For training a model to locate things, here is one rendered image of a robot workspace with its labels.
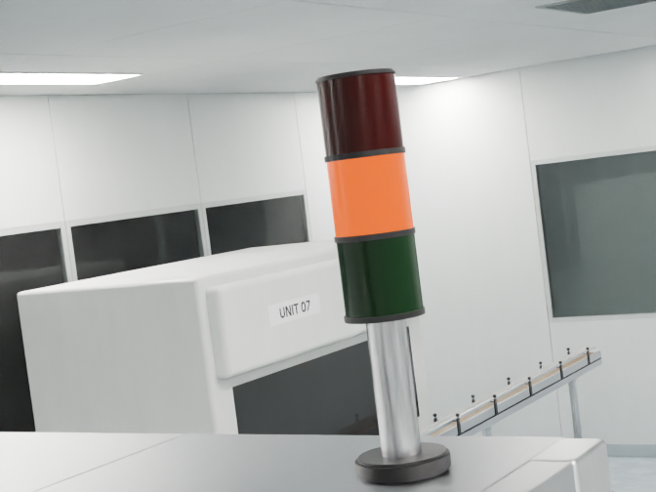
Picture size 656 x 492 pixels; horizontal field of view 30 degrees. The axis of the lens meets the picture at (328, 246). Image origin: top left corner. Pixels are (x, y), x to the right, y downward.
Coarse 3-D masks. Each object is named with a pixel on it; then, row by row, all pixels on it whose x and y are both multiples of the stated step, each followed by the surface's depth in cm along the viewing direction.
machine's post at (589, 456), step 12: (564, 444) 79; (576, 444) 79; (588, 444) 78; (600, 444) 78; (540, 456) 77; (552, 456) 76; (564, 456) 76; (576, 456) 76; (588, 456) 76; (600, 456) 78; (576, 468) 75; (588, 468) 76; (600, 468) 78; (576, 480) 75; (588, 480) 76; (600, 480) 78
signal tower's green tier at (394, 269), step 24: (384, 240) 74; (408, 240) 75; (360, 264) 74; (384, 264) 74; (408, 264) 74; (360, 288) 74; (384, 288) 74; (408, 288) 74; (360, 312) 74; (384, 312) 74
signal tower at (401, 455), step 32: (352, 320) 75; (384, 320) 74; (384, 352) 75; (384, 384) 75; (384, 416) 76; (416, 416) 76; (384, 448) 76; (416, 448) 76; (384, 480) 74; (416, 480) 74
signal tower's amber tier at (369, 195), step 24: (336, 168) 74; (360, 168) 73; (384, 168) 74; (336, 192) 75; (360, 192) 74; (384, 192) 74; (408, 192) 75; (336, 216) 75; (360, 216) 74; (384, 216) 74; (408, 216) 75
